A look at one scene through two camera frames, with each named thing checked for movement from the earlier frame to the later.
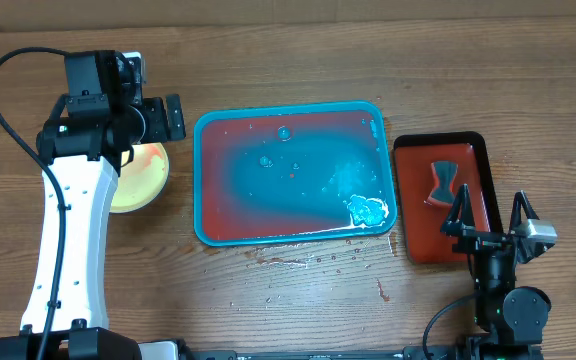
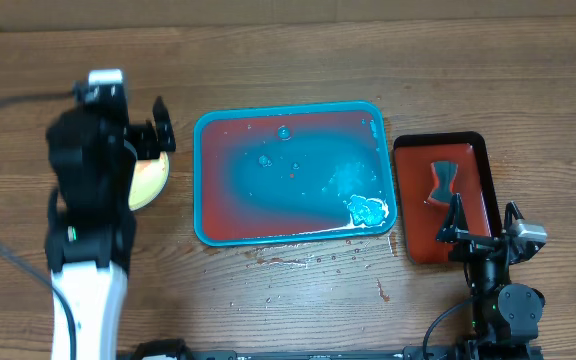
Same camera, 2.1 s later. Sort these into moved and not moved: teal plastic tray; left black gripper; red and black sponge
Moved: left black gripper
Not moved: teal plastic tray; red and black sponge
